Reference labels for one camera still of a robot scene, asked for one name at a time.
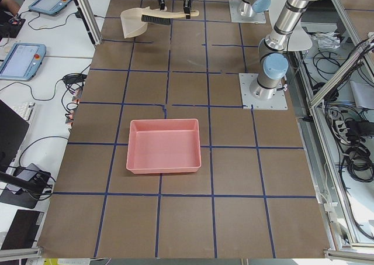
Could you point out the white hand brush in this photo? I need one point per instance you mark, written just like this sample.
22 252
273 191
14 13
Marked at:
163 17

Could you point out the white plastic dustpan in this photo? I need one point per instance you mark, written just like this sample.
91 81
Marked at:
132 24

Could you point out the pink plastic bin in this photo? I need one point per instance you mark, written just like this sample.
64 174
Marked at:
164 146

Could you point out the blue teach pendant far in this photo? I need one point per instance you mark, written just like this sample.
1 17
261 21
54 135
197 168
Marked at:
48 7

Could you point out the blue teach pendant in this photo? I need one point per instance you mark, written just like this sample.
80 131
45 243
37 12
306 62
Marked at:
48 7
23 61

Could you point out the blue teach pendant near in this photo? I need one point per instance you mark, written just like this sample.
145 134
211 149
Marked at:
23 61

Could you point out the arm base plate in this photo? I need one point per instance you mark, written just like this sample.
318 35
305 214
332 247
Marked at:
241 12
255 97

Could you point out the aluminium frame post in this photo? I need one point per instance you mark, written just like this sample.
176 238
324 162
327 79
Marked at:
89 21

